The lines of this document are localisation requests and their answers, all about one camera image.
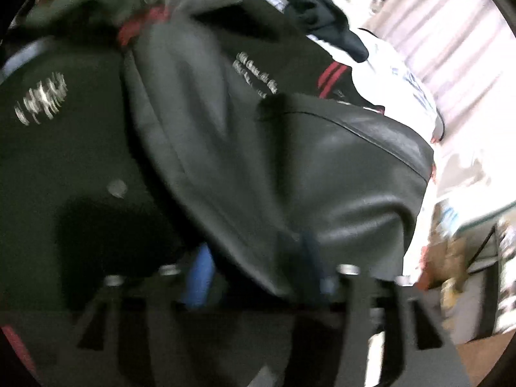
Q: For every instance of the pink striped cloth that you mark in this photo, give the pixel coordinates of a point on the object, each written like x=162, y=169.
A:
x=455, y=36

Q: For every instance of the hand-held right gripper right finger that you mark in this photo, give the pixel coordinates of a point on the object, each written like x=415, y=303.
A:
x=316, y=268

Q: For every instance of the grey box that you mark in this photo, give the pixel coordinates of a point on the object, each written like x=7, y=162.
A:
x=469, y=306

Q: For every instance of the dark jacket with red stripes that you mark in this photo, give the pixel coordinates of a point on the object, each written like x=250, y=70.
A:
x=201, y=129

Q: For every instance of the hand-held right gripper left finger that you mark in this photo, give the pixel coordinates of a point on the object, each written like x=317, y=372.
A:
x=198, y=278

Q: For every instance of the black fleece garment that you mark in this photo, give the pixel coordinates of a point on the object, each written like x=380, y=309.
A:
x=322, y=16

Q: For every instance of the white printed garment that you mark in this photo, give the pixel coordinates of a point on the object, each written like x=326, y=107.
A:
x=395, y=84

